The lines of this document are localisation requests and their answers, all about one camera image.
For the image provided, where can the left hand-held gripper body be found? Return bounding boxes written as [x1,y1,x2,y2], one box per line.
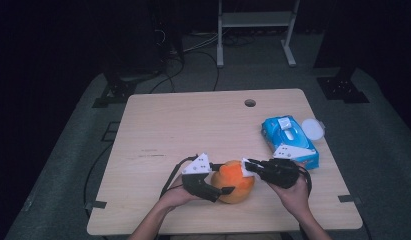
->
[181,152,225,204]

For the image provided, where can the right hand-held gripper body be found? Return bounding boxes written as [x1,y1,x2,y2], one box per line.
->
[258,143,317,190]

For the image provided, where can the orange plush toy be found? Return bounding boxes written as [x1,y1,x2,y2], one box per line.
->
[210,159,256,205]

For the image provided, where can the white wet wipe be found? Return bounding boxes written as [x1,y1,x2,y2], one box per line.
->
[240,157,256,179]

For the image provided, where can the blue wet wipe pack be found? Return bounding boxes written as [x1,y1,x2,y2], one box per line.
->
[261,115,321,171]

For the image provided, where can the person's left hand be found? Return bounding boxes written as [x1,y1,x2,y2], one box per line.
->
[158,174,201,212]

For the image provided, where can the person's right hand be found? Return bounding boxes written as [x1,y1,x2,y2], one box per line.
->
[267,161,313,218]

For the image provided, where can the white round pack lid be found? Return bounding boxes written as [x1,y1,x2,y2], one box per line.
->
[301,116,327,141]

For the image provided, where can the grey tape strip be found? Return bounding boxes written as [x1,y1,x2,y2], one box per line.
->
[84,199,108,211]
[337,194,364,205]

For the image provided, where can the black stand base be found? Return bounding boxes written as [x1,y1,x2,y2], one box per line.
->
[91,77,138,109]
[315,65,371,105]

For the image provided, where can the white metal stand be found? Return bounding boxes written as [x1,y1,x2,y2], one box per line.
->
[216,0,301,69]

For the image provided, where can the left hand-held gripper black cable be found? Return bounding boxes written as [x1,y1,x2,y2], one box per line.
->
[159,154,199,198]

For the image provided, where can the hand-held gripper black cable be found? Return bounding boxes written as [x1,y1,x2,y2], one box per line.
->
[159,154,199,198]
[295,165,313,197]

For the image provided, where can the right hand-held gripper black cable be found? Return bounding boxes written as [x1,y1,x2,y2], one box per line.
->
[295,165,313,197]

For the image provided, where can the thin black floor cable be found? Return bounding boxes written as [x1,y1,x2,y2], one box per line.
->
[82,143,114,208]

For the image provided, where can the pale floor cables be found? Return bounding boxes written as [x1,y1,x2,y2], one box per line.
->
[183,31,221,54]

